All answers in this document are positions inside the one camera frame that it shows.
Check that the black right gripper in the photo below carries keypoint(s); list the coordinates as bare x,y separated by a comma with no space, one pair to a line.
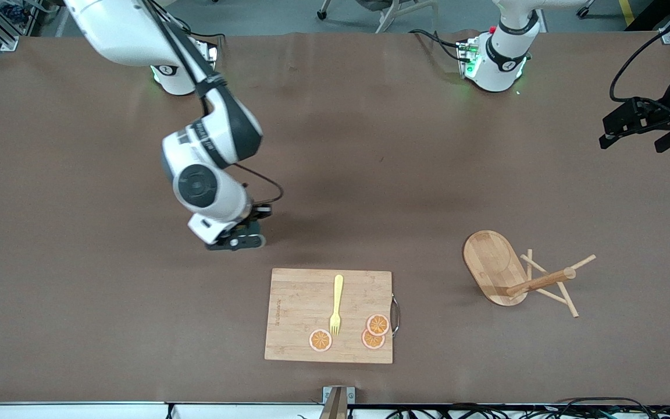
258,213

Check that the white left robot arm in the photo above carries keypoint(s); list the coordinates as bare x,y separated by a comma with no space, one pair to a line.
501,64

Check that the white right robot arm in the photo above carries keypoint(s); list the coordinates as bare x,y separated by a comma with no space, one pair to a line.
218,134

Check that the wooden mug rack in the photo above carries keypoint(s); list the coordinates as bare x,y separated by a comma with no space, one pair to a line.
489,262

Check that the bamboo cutting board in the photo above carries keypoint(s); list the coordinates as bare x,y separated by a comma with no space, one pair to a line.
300,302

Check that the yellow plastic fork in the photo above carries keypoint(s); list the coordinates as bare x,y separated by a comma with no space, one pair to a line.
338,291

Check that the orange slice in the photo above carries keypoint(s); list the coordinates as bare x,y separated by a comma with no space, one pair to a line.
378,324
371,342
320,340

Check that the black chair caster wheel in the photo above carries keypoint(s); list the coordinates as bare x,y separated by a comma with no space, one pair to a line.
585,10

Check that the grey office chair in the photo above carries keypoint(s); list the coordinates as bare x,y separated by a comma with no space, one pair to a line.
387,17

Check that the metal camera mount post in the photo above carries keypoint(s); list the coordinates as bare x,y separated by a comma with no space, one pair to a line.
335,407

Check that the white table front rail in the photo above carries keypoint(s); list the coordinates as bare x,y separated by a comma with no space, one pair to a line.
79,412

